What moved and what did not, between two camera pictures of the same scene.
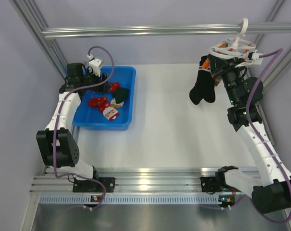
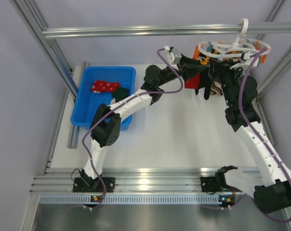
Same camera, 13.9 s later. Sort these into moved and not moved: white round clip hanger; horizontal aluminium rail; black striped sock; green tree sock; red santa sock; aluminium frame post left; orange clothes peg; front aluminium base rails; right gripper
Moved: black striped sock; red santa sock; white round clip hanger; orange clothes peg
Not moved: right gripper; aluminium frame post left; green tree sock; front aluminium base rails; horizontal aluminium rail
